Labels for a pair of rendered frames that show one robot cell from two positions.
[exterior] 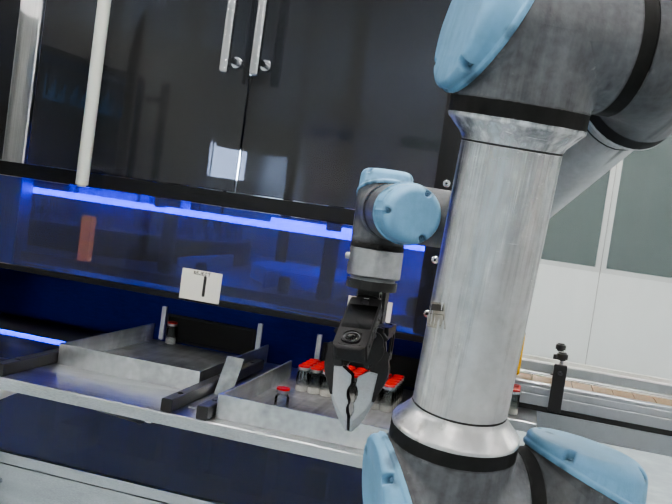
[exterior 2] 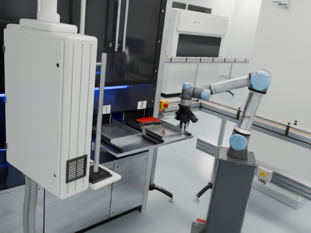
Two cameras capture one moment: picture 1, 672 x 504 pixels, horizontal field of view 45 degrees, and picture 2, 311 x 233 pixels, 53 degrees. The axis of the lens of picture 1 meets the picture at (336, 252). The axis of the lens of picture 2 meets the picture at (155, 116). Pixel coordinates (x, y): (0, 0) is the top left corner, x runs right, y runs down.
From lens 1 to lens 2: 1.94 m
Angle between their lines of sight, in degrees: 60
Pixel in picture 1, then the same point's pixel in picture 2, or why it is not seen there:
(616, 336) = not seen: hidden behind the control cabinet
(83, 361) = (116, 141)
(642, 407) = (175, 106)
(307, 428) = (176, 136)
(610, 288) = not seen: hidden behind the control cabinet
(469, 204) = (256, 103)
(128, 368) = (127, 138)
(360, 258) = (188, 101)
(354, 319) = (190, 114)
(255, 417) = (168, 137)
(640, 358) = not seen: hidden behind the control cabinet
